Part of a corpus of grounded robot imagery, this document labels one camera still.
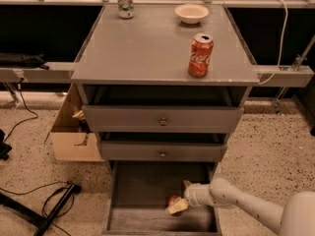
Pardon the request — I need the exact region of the metal clamp bracket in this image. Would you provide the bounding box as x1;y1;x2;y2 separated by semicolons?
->
272;34;315;116

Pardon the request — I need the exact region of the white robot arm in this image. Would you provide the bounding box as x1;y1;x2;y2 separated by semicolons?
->
166;178;315;236

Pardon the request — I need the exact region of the white ceramic bowl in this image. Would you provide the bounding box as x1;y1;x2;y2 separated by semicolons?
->
175;4;209;25

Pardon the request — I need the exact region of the black wall cable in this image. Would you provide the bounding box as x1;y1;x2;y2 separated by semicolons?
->
3;77;39;143

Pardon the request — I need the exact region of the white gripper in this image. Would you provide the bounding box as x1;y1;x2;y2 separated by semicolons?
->
165;180;211;215

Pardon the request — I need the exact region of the grey open bottom drawer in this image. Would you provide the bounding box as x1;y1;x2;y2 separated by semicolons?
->
101;161;222;236

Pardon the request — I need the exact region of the white hanging cable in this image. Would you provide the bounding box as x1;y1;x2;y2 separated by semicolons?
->
257;0;289;87

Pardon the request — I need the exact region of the grey middle drawer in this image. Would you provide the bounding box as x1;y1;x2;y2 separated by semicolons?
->
97;141;227;162

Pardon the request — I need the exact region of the cardboard box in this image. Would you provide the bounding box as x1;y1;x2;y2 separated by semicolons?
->
50;85;101;162

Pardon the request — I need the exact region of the red orange apple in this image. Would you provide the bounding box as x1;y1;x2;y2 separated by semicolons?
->
168;195;180;206

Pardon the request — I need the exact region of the black bag on rail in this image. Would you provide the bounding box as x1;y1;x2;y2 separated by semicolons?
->
0;53;49;70

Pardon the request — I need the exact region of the grey drawer cabinet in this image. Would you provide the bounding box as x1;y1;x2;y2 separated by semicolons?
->
70;3;261;174

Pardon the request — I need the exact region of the black floor cable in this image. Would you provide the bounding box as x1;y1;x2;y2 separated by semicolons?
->
0;180;76;236

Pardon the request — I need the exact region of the red coca-cola can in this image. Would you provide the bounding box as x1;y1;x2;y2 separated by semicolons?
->
188;32;214;78

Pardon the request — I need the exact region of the grey top drawer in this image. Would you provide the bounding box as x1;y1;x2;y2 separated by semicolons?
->
82;105;243;134

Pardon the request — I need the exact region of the black metal stand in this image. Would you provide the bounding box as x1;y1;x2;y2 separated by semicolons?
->
0;182;82;236

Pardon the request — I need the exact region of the black object at left edge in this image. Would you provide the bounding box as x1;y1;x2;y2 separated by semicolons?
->
0;130;12;160

